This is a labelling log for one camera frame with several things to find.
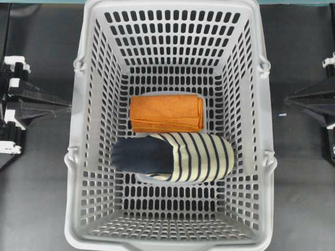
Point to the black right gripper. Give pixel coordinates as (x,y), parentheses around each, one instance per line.
(317,101)

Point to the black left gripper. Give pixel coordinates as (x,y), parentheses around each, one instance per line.
(28,103)

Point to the grey plastic shopping basket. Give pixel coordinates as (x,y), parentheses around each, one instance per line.
(215,49)

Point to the striped cream navy slipper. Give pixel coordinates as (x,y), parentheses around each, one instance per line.
(175,157)

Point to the folded orange cloth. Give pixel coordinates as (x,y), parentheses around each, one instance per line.
(167,113)

